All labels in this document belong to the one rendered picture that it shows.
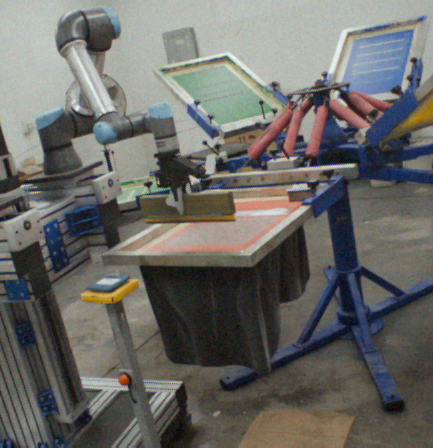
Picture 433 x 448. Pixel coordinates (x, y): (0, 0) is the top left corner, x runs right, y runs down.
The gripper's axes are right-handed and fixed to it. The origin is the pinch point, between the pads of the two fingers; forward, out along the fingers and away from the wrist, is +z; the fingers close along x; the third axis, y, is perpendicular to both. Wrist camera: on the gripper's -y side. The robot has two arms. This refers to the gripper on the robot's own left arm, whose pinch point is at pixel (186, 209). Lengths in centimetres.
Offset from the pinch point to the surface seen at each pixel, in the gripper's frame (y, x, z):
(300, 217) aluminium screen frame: -29.4, -22.8, 11.5
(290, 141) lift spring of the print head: 5, -97, -2
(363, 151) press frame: -26, -106, 8
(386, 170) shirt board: -35, -106, 17
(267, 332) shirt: -20.3, -2.4, 45.2
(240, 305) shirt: -16.6, 5.0, 31.8
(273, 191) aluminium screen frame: -1, -60, 12
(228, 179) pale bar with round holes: 23, -67, 7
